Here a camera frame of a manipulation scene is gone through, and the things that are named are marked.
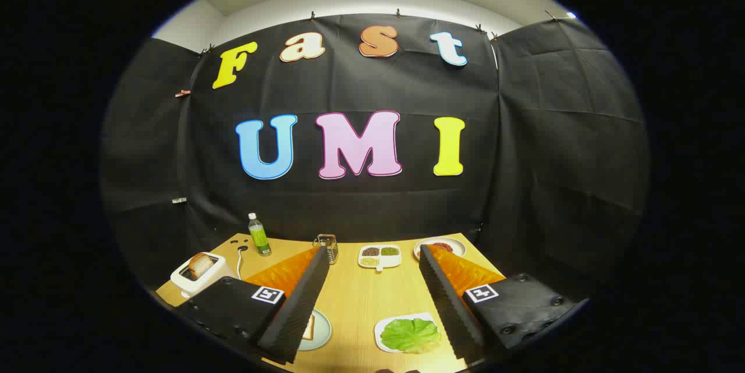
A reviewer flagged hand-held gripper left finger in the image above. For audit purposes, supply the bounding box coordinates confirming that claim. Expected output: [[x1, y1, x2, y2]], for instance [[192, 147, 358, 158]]
[[175, 245, 331, 365]]

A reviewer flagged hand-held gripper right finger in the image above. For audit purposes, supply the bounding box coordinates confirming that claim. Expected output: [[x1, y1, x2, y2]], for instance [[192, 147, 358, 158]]
[[418, 244, 583, 362]]

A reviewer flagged green lettuce leaf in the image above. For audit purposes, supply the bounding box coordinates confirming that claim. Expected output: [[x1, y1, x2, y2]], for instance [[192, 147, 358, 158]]
[[380, 318, 441, 354]]

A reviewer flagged toasted bread slice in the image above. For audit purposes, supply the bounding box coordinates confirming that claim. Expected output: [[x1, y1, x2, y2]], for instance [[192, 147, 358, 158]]
[[187, 253, 215, 279]]

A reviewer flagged pale green round plate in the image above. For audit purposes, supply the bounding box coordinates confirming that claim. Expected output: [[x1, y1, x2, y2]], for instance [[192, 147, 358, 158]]
[[298, 309, 332, 351]]

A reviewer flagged white round plate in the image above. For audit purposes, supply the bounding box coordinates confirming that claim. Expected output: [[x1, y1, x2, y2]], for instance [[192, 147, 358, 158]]
[[413, 236, 467, 262]]

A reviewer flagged white square plate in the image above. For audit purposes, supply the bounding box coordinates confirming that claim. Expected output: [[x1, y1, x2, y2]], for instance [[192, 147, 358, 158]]
[[374, 312, 443, 354]]

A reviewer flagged green label plastic bottle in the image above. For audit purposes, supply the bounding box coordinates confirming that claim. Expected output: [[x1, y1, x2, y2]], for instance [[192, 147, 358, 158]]
[[248, 213, 272, 257]]

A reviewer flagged white divided bean dish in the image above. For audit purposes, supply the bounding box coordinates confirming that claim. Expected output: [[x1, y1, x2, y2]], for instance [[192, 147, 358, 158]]
[[358, 244, 402, 272]]

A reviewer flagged white toaster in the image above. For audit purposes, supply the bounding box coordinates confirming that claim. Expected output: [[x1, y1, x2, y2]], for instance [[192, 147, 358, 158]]
[[171, 252, 238, 298]]

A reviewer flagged black backdrop cloth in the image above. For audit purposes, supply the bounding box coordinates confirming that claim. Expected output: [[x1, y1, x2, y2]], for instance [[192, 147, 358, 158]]
[[99, 12, 650, 304]]

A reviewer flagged wire utensil holder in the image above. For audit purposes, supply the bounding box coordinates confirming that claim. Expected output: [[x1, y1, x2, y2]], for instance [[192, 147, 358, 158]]
[[313, 234, 339, 265]]

